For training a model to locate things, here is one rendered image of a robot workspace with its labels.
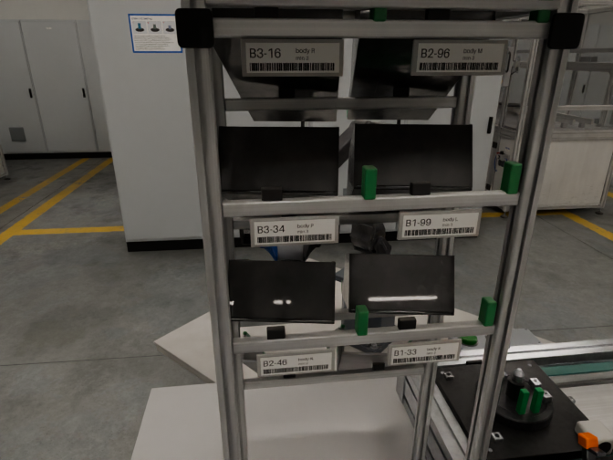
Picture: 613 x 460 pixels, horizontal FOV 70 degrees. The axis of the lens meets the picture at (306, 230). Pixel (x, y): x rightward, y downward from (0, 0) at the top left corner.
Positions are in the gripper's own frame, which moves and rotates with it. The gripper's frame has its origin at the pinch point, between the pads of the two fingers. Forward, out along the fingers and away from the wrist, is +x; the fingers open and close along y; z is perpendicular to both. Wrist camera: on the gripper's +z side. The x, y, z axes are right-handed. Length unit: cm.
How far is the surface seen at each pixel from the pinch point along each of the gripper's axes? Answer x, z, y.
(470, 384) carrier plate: 9.6, -29.8, 37.0
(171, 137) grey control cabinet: -266, -110, -91
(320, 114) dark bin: -1.8, 24.0, 4.6
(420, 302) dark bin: 23.2, 10.4, 15.7
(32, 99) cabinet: -632, -224, -398
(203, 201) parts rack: 25.4, 27.2, -8.4
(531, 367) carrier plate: 5, -31, 53
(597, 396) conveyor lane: 10, -35, 66
